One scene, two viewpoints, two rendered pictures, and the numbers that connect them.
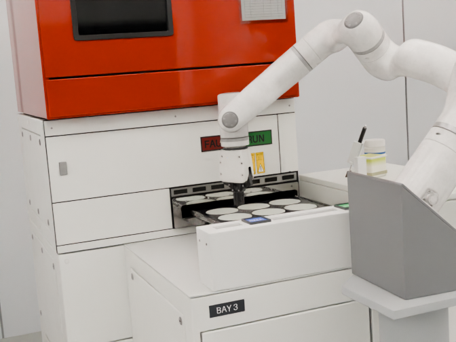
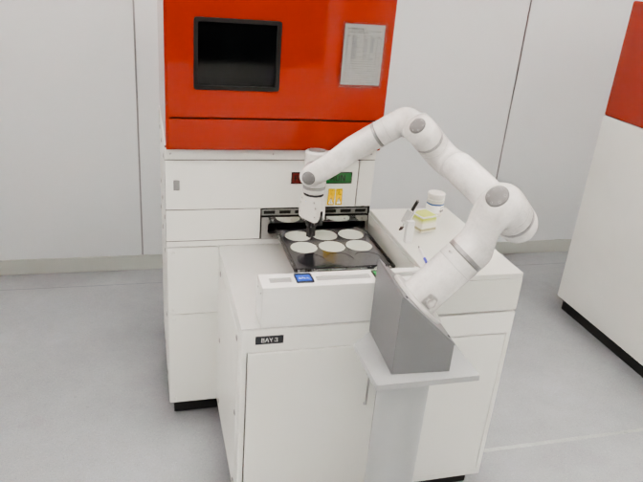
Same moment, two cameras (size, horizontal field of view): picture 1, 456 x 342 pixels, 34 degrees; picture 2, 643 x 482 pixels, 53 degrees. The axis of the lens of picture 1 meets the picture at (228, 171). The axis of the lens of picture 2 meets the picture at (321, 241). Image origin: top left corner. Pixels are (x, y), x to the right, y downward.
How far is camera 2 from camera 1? 0.59 m
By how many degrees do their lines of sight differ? 16
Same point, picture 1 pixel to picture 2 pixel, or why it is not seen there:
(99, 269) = (197, 261)
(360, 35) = (419, 141)
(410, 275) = (398, 359)
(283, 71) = (360, 144)
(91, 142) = (201, 167)
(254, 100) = (330, 166)
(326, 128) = not seen: hidden behind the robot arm
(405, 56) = (450, 169)
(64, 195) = (175, 206)
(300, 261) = (332, 314)
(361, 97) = (469, 102)
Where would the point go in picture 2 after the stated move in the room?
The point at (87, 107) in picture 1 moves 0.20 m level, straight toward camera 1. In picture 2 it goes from (199, 142) to (192, 159)
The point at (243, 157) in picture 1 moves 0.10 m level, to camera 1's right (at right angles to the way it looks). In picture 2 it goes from (317, 204) to (344, 207)
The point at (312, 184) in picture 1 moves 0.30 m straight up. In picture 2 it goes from (376, 223) to (385, 150)
